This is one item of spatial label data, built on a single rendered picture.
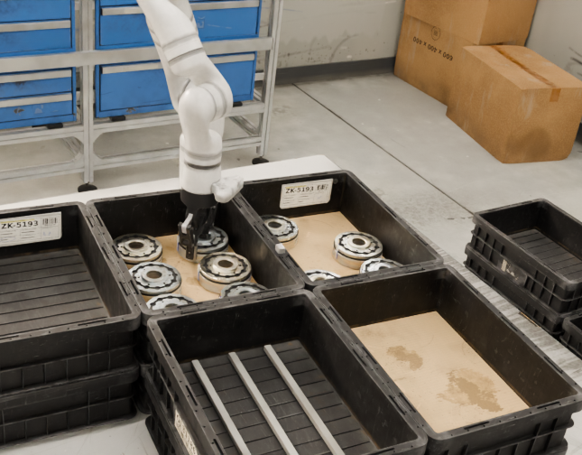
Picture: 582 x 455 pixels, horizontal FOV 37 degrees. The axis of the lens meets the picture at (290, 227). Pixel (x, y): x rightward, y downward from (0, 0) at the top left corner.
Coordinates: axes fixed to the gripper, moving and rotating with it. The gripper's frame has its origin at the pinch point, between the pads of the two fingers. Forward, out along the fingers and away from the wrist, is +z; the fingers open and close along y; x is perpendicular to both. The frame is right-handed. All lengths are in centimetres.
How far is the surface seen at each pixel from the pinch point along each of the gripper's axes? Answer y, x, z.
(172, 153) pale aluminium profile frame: -171, -89, 73
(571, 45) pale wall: -343, 59, 38
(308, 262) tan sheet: -9.9, 20.8, 2.4
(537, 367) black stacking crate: 13, 68, -5
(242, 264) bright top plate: 2.2, 10.9, -0.8
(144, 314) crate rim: 33.7, 6.5, -7.2
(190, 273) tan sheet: 5.7, 1.6, 2.4
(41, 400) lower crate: 46.4, -4.9, 5.7
